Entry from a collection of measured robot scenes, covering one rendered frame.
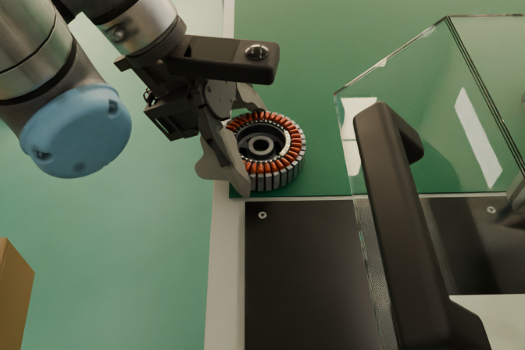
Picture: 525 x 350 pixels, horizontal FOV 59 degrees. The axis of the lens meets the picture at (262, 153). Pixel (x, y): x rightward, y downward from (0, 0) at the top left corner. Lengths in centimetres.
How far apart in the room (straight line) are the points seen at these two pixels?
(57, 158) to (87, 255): 113
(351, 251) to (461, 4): 58
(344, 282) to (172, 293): 90
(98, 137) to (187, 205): 115
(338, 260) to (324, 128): 21
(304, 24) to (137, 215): 89
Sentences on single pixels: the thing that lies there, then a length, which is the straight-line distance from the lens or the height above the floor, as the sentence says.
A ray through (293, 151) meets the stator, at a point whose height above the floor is 79.
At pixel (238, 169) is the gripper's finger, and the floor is 80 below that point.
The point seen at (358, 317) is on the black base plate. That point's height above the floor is 77.
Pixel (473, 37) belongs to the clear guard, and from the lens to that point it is 27.
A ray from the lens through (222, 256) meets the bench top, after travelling 52.
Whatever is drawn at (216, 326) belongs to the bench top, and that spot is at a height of 75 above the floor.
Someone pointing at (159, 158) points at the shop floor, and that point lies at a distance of 162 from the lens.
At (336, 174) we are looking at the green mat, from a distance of 59.
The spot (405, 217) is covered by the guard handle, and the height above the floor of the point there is 106.
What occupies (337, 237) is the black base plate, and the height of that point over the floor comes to 77.
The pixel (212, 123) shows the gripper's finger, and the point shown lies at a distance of 50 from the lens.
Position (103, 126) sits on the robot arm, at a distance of 34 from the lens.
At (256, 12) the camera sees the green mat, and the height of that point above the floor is 75.
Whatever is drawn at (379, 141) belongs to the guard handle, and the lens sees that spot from 20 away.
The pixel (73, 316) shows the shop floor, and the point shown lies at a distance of 139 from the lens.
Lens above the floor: 121
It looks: 49 degrees down
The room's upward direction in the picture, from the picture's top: straight up
